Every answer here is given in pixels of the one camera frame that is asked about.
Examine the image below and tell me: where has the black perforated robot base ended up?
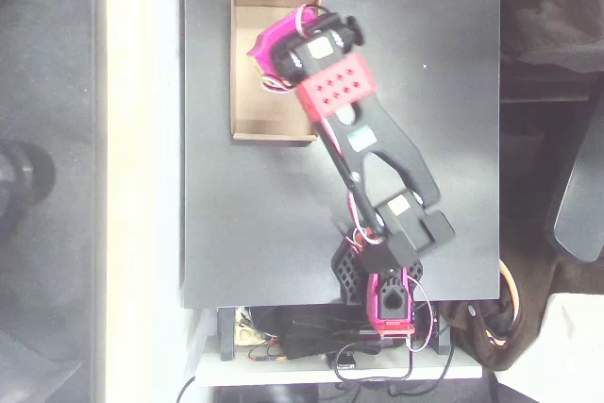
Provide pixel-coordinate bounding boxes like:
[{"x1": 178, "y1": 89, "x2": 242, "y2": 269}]
[{"x1": 331, "y1": 227, "x2": 425, "y2": 308}]

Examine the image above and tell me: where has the cardboard box tray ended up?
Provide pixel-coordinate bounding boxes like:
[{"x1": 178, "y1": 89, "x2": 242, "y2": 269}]
[{"x1": 229, "y1": 0, "x2": 323, "y2": 143}]

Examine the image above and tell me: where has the black work board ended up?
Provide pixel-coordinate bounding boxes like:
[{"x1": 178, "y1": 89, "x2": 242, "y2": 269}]
[{"x1": 178, "y1": 0, "x2": 502, "y2": 310}]

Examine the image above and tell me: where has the black power adapter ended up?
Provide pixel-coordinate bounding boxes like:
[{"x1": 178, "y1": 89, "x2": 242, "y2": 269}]
[{"x1": 276, "y1": 306, "x2": 381, "y2": 361}]

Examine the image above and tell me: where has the small black connector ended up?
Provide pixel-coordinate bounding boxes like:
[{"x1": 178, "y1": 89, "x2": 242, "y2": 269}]
[{"x1": 335, "y1": 350, "x2": 359, "y2": 371}]

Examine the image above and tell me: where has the dark office chair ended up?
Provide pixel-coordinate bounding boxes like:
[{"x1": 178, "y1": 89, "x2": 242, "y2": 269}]
[{"x1": 545, "y1": 91, "x2": 604, "y2": 265}]

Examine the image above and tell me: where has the white cloth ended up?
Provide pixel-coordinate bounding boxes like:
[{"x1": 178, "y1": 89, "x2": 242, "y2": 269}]
[{"x1": 495, "y1": 294, "x2": 604, "y2": 403}]

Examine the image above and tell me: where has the black looped cable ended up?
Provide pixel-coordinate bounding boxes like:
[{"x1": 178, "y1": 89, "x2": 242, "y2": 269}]
[{"x1": 329, "y1": 336, "x2": 457, "y2": 397}]

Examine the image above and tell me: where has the black floor cable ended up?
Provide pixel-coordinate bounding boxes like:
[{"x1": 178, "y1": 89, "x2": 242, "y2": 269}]
[{"x1": 176, "y1": 374, "x2": 197, "y2": 403}]

